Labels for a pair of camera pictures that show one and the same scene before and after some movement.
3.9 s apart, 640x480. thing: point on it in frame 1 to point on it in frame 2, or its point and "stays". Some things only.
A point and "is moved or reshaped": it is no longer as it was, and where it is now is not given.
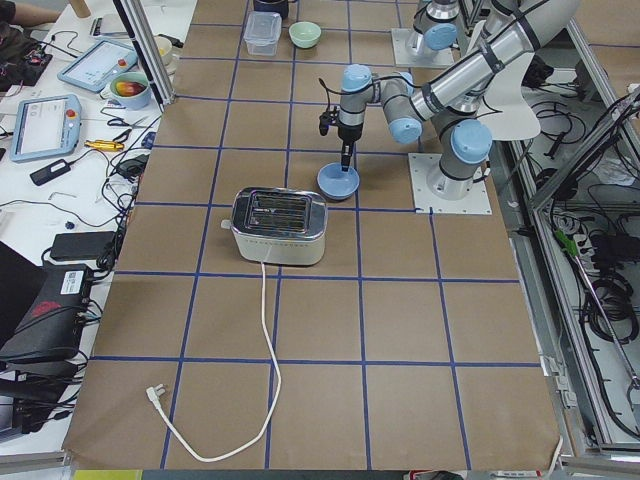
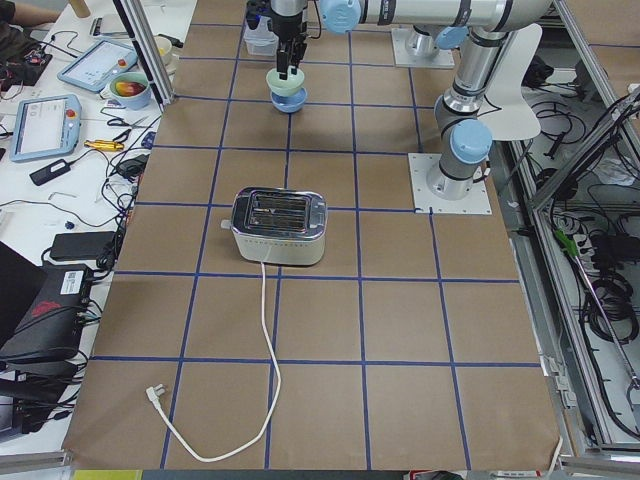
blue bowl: x=335 y=183 to x=289 y=104
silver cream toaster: x=278 y=226 stays
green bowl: x=304 y=35 is moved or reshaped
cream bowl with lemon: x=165 y=47 stays
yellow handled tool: x=104 y=145 stays
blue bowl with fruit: x=130 y=90 stays
